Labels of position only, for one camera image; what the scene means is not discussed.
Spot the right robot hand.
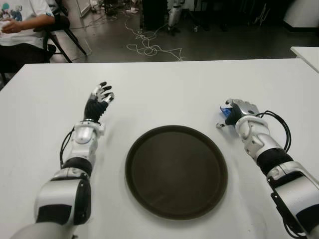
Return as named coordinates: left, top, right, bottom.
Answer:
left=215, top=98, right=260, bottom=129

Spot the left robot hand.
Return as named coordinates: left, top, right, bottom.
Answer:
left=83, top=81, right=115, bottom=124

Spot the blue Oreo packet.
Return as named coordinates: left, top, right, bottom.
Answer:
left=219, top=106, right=234, bottom=119

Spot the white side table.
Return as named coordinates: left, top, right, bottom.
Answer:
left=290, top=46, right=319, bottom=73

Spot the dark round tray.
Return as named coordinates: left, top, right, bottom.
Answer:
left=125, top=125, right=229, bottom=220

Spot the black folding chair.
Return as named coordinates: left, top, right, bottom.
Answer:
left=33, top=0, right=88, bottom=63

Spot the dark rolling chair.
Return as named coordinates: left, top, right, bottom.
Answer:
left=189, top=0, right=230, bottom=33

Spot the seated person in white shirt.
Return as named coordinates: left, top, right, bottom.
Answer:
left=0, top=0, right=57, bottom=75

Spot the white curved cabinet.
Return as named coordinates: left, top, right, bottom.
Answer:
left=284, top=0, right=319, bottom=33

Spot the black cabinet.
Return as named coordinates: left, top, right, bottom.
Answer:
left=142, top=0, right=170, bottom=30

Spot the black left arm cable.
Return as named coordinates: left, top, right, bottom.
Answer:
left=59, top=126, right=75, bottom=169

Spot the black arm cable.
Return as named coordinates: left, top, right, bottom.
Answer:
left=256, top=110, right=292, bottom=152
left=59, top=126, right=75, bottom=169

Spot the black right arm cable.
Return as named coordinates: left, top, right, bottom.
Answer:
left=256, top=110, right=292, bottom=152

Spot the tangled white floor cable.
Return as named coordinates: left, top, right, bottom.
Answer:
left=124, top=17, right=185, bottom=62

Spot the white frame panel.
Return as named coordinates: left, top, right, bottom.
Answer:
left=79, top=0, right=94, bottom=18

